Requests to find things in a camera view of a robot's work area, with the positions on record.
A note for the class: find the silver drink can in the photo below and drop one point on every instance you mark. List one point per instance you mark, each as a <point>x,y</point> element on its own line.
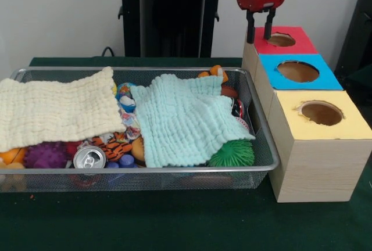
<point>88,158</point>

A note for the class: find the cream muslin cloth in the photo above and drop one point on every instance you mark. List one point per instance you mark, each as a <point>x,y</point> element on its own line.
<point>58,108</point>

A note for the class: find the tiger plush toy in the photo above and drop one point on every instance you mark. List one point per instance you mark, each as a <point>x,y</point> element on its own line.
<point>115,146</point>

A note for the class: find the green covered side table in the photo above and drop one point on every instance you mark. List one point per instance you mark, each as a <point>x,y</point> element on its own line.
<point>363,79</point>

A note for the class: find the light blue muslin cloth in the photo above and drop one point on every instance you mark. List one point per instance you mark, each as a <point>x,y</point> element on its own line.
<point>180,120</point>

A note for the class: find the orange toy block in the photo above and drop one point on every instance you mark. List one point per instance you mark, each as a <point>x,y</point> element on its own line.
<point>215,71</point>

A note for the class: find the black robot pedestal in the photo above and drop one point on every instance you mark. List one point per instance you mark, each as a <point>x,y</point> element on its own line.
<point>171,15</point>

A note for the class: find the brown toy football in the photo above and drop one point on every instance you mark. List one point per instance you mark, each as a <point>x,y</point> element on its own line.
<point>229,91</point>

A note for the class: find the purple knobbly ball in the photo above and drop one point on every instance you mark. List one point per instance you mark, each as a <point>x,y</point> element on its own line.
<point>45,155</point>

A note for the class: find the globe print ball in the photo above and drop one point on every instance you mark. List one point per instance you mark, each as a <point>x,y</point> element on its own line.
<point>125,89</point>

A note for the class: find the wooden box with three holes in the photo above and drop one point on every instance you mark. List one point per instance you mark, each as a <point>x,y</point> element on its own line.
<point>319,169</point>

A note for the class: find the green spiky ball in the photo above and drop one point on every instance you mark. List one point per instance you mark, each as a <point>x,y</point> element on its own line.
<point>234,155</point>

